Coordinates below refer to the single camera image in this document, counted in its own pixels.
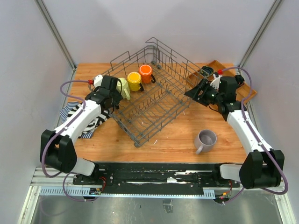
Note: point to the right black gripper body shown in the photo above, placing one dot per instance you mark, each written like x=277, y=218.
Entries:
x=214, y=96

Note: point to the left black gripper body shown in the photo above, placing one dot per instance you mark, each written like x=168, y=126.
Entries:
x=117, y=97

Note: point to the cream ceramic mug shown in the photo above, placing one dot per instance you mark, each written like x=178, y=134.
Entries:
x=123, y=88

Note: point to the yellow enamel mug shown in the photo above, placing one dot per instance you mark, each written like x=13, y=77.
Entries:
x=134, y=80

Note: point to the orange ceramic mug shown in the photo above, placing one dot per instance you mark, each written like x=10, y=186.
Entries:
x=146, y=73

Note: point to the lilac ceramic mug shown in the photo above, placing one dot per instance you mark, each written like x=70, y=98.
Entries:
x=205, y=141

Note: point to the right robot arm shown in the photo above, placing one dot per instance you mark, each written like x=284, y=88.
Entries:
x=261, y=168

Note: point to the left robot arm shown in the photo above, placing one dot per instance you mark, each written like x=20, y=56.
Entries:
x=57, y=146

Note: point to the black white striped cloth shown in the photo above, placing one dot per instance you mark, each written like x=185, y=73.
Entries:
x=90, y=129

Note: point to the wooden compartment tray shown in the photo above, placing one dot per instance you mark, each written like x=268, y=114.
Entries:
x=245, y=91

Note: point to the blue white striped cloth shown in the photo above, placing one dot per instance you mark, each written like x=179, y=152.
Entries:
x=68, y=111

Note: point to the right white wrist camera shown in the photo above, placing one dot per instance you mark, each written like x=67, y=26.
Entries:
x=216, y=82

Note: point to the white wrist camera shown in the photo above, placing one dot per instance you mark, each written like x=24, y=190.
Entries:
x=97, y=80
x=216, y=82

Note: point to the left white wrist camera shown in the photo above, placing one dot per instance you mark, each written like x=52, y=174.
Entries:
x=97, y=80

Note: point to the grey wire dish rack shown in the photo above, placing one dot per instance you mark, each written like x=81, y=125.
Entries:
x=150, y=110

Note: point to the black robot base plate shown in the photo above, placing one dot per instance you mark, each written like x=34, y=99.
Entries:
x=153, y=177

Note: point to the slotted cable duct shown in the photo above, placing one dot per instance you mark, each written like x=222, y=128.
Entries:
x=91, y=192

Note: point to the right aluminium frame post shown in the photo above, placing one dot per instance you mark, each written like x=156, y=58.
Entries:
x=261, y=30

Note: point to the aluminium frame post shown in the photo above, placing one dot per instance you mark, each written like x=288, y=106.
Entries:
x=261, y=30
x=48, y=19

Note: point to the left aluminium frame post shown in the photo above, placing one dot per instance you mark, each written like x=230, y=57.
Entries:
x=48, y=19

